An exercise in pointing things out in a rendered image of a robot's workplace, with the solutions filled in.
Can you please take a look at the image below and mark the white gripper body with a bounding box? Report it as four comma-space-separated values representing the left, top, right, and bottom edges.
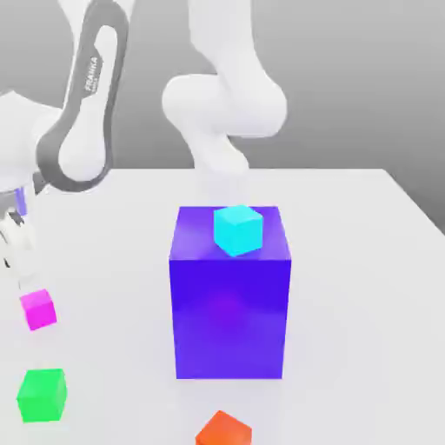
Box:
0, 218, 38, 281

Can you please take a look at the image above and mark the small magenta cube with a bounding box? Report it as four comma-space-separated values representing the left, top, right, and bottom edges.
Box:
19, 288, 58, 332

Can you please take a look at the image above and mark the small green cube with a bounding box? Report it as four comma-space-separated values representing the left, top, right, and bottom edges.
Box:
16, 368, 68, 424

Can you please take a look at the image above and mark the small cyan cube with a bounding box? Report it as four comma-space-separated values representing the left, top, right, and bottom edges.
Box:
212, 204, 264, 258

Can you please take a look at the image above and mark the small orange cube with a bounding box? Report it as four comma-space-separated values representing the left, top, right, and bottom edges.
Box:
194, 409, 253, 445

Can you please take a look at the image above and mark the large purple box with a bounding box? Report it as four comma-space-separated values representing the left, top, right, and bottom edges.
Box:
169, 205, 292, 381

